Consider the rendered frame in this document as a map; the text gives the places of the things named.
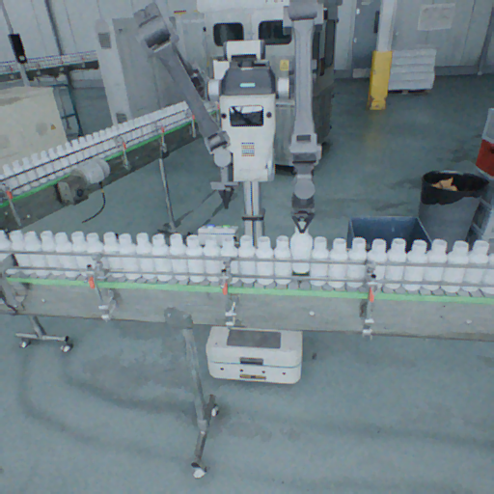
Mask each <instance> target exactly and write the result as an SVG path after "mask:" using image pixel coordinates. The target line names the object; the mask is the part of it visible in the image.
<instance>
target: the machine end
mask: <svg viewBox="0 0 494 494"><path fill-rule="evenodd" d="M317 3H323V28H322V31H320V32H315V33H314V38H313V60H316V84H315V85H313V118H314V123H315V126H316V143H319V144H321V145H322V146H323V145H327V143H325V142H323V141H325V140H326V139H327V138H328V137H329V136H330V131H331V128H332V125H331V118H332V102H333V98H334V94H333V89H334V88H335V87H337V84H333V83H334V73H336V70H335V57H336V41H337V26H338V23H339V20H338V10H339V8H338V6H341V5H342V4H343V0H317ZM283 6H288V0H197V8H198V12H199V13H205V22H206V27H204V32H206V42H207V53H208V64H209V75H210V80H214V72H213V61H212V60H215V58H224V50H223V47H224V43H225V42H231V41H248V40H249V41H265V60H264V61H254V67H271V69H272V71H274V73H275V74H276V78H277V76H288V62H293V59H294V41H293V36H292V34H284V33H283V32H284V30H283ZM294 113H295V105H292V104H291V99H280V100H279V99H276V120H277V121H276V130H275V137H274V143H273V148H274V149H275V156H276V157H275V164H280V165H289V166H290V164H289V163H290V161H289V160H290V149H289V148H290V147H289V146H290V145H292V127H293V122H294Z"/></svg>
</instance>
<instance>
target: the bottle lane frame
mask: <svg viewBox="0 0 494 494"><path fill-rule="evenodd" d="M57 278H58V277H57ZM57 278H56V279H48V278H46V279H39V277H38V278H30V277H28V278H20V277H17V278H14V277H11V276H10V277H6V281H7V283H8V285H10V287H11V288H14V289H15V291H16V294H17V295H26V297H25V299H24V300H23V301H22V302H21V305H22V307H23V310H22V311H21V310H17V311H18V315H24V316H41V317H58V318H77V319H94V320H103V319H102V315H103V313H102V310H99V309H98V306H100V305H98V302H97V299H96V293H95V290H94V289H93V288H91V287H90V284H89V282H88V283H87V284H85V283H84V281H76V279H77V278H76V279H75V281H68V278H66V280H65V281H62V279H57ZM106 281H107V280H106ZM106 281H105V282H97V286H98V289H100V292H101V295H102V299H103V302H104V304H106V303H107V302H108V301H109V299H110V296H109V293H108V290H113V293H114V298H112V300H115V301H116V304H118V307H115V309H114V310H113V312H112V313H111V315H112V318H111V319H110V320H113V321H130V322H148V323H165V318H164V314H163V313H164V312H165V311H166V309H171V310H172V309H175V310H187V311H188V312H189V313H190V314H191V320H192V325H202V326H219V327H227V319H226V308H225V299H224V293H223V290H222V289H221V285H219V287H212V286H211V285H210V284H209V285H208V286H200V283H199V284H198V285H197V286H189V283H188V285H187V286H184V285H179V284H178V283H177V284H176V285H168V284H167V283H168V282H167V283H166V284H165V285H159V284H158V283H156V284H147V282H145V283H144V284H137V282H136V283H127V282H126V281H127V280H126V281H125V282H124V283H116V281H118V280H116V281H115V282H114V283H111V282H106ZM228 290H229V300H230V310H231V309H232V306H233V301H232V295H236V300H238V303H235V306H238V313H236V314H235V317H234V322H235V325H234V326H233V327H238V328H256V329H274V330H291V331H310V332H327V333H345V334H346V335H357V334H362V333H363V327H364V318H365V313H366V307H367V301H368V292H360V291H358V289H357V290H356V292H354V291H347V290H345V291H335V289H334V288H333V291H330V290H323V289H321V290H312V288H310V290H304V289H300V287H298V289H288V287H287V288H286V289H280V288H277V287H275V288H265V286H264V287H263V288H254V286H252V287H251V288H244V287H243V285H242V287H241V288H233V285H231V286H230V287H228ZM372 302H374V304H373V310H371V312H372V316H371V318H372V319H373V324H372V325H371V330H372V332H371V333H370V336H380V337H399V338H415V339H434V340H451V341H469V342H487V343H494V297H485V296H484V295H482V297H476V296H471V295H470V294H469V296H459V295H458V294H457V296H450V295H446V294H445V293H444V295H433V294H432V293H430V295H426V294H420V292H419V294H408V293H407V292H406V293H405V294H402V293H396V292H394V291H393V293H384V292H383V290H381V293H379V292H377V293H376V295H375V296H374V297H373V301H372ZM15 311H16V310H7V312H9V314H10V315H13V314H14V313H15ZM17 311H16V313H17ZM16 313H15V314H16Z"/></svg>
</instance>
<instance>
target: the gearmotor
mask: <svg viewBox="0 0 494 494"><path fill-rule="evenodd" d="M109 174H110V168H109V165H108V164H107V163H106V162H105V161H104V160H103V159H100V158H98V159H95V160H93V161H91V162H87V163H85V164H82V165H79V166H78V167H75V168H73V169H72V171H71V173H70V176H69V177H66V178H62V179H59V181H56V183H57V186H58V190H59V193H60V197H61V200H62V202H63V204H65V206H66V207H68V205H69V204H74V205H76V204H78V203H80V202H83V201H85V200H87V199H89V196H88V193H87V190H86V187H87V186H89V185H91V184H93V183H97V182H98V184H100V185H101V191H102V194H103V199H104V205H103V207H102V210H101V211H99V212H98V213H97V214H96V215H94V216H93V217H91V218H89V219H87V220H85V221H83V222H81V223H84V222H86V221H88V220H90V219H92V218H94V217H95V216H97V215H98V214H99V213H101V212H102V211H103V209H104V206H105V196H104V191H103V187H102V180H104V179H105V178H107V177H108V176H109Z"/></svg>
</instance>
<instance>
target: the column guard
mask: <svg viewBox="0 0 494 494"><path fill-rule="evenodd" d="M392 58H393V50H392V49H391V50H389V51H375V50H373V52H372V61H371V70H370V87H369V99H368V105H367V106H366V107H367V109H370V110H384V109H387V108H386V101H387V94H388V87H389V80H390V72H391V64H392Z"/></svg>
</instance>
